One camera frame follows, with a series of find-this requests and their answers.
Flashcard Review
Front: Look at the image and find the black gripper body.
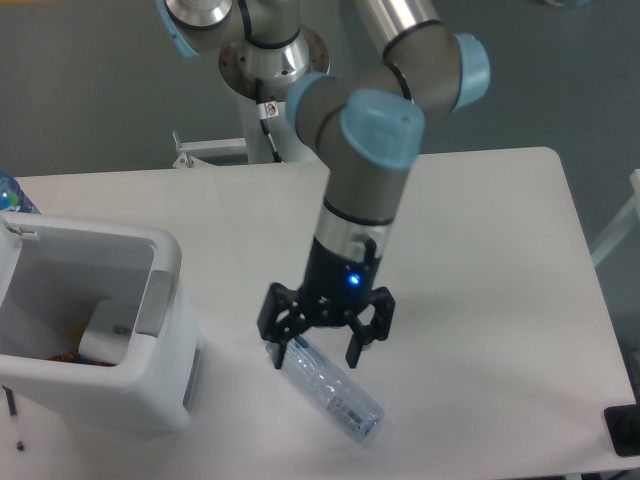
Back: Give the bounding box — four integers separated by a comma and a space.
297, 236, 384, 328

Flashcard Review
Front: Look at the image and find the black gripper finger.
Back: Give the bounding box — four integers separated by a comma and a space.
257, 282, 306, 369
344, 287, 396, 368

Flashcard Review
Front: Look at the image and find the clear plastic water bottle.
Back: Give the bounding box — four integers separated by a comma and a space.
281, 336, 385, 442

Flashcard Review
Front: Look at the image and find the white paper packet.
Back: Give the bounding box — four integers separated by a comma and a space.
78, 298, 138, 365

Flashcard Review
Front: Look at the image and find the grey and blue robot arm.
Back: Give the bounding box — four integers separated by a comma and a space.
157, 1, 491, 367

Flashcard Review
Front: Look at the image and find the colourful trash in bin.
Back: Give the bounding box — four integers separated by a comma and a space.
49, 351, 80, 363

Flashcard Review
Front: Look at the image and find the white plastic trash can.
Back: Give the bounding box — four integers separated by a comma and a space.
1, 213, 205, 431

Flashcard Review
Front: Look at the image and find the black device at table edge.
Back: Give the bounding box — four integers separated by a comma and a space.
604, 404, 639, 458

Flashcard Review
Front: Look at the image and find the black pen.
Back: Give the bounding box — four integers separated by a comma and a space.
2, 385, 26, 452

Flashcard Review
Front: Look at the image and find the blue labelled bottle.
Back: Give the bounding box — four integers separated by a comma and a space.
0, 171, 40, 214

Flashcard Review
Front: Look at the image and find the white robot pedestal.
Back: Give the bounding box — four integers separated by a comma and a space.
170, 27, 331, 169

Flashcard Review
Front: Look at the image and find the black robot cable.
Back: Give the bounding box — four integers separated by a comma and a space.
253, 77, 285, 164

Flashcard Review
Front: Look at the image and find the white metal frame right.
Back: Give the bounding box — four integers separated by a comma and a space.
591, 169, 639, 267

